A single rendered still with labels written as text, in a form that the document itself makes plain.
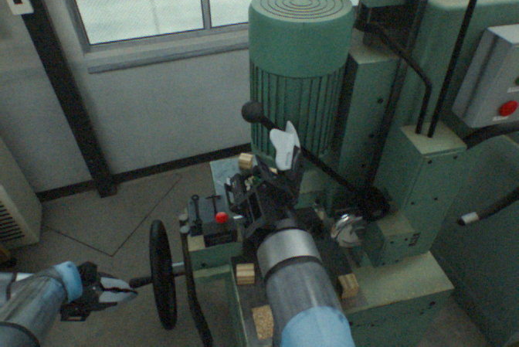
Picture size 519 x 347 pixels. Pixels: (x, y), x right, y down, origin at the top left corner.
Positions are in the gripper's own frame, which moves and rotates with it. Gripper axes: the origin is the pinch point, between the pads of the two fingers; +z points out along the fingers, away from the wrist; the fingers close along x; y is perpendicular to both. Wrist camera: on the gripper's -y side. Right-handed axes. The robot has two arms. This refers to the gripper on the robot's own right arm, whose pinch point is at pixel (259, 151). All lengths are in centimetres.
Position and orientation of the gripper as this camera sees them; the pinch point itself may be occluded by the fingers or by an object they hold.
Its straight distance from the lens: 64.0
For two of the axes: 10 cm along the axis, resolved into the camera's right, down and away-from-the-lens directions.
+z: -2.3, -6.6, 7.2
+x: -6.9, 6.3, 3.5
